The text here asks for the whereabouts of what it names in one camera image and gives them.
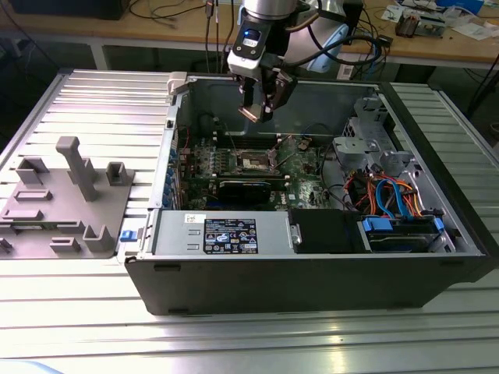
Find black graphics card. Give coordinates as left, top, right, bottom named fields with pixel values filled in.
left=216, top=179, right=274, bottom=206

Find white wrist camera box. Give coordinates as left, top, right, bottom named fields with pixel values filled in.
left=226, top=22, right=271, bottom=81

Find CPU socket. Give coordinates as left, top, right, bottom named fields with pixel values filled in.
left=232, top=149, right=282, bottom=175

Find installed RAM stick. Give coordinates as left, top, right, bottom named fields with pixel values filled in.
left=216, top=175, right=289, bottom=191

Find hard disk in blue carrier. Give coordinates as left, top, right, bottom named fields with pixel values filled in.
left=358, top=215, right=446, bottom=255

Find silver metal drive cage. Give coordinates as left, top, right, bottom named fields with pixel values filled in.
left=333, top=95, right=420, bottom=176

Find grey power supply unit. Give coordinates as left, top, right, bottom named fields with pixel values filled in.
left=150, top=209, right=293, bottom=258

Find long wooden desk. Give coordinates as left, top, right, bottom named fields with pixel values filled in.
left=0, top=0, right=499, bottom=71

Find black open PC case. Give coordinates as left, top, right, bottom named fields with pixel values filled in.
left=123, top=72, right=499, bottom=316

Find black drive bay box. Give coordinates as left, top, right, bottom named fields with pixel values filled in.
left=290, top=208, right=371, bottom=255

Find pale blue teach pendant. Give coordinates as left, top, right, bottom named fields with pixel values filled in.
left=307, top=23, right=351, bottom=74

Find blue flat wire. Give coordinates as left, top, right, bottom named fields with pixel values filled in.
left=375, top=173, right=409, bottom=221

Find orange wire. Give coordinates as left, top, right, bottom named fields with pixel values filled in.
left=403, top=182, right=426, bottom=218

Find green circuit device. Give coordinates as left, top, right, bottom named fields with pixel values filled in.
left=419, top=14, right=448, bottom=39

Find red wire bundle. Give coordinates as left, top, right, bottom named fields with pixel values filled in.
left=344, top=171, right=376, bottom=208

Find grey case latch handle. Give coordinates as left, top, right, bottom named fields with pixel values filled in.
left=166, top=72, right=190, bottom=94

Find small CPU plate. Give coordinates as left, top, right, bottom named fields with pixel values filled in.
left=238, top=103, right=267, bottom=124

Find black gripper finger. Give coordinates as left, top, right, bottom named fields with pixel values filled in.
left=237, top=76, right=257, bottom=113
left=260, top=67, right=299, bottom=124

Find blue cardboard box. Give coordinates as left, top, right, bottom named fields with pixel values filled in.
left=435, top=0, right=485, bottom=13

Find white paper sheets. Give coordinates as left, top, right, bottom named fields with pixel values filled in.
left=448, top=21, right=498, bottom=41

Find black round plastic part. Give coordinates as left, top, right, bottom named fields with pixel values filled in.
left=197, top=111, right=218, bottom=136

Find grey plastic parts rack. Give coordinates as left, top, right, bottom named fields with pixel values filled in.
left=0, top=136, right=136, bottom=260

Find green motherboard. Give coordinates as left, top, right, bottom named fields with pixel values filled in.
left=175, top=132, right=337, bottom=212

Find copper finned cooler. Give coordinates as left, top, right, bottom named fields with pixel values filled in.
left=395, top=10, right=421, bottom=39

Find pale blue plastic object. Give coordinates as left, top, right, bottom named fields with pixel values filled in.
left=0, top=360, right=65, bottom=374

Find tall black desktop box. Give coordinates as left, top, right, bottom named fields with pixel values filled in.
left=342, top=0, right=364, bottom=44

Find large black equipment box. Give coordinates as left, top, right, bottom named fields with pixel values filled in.
left=9, top=0, right=130, bottom=21

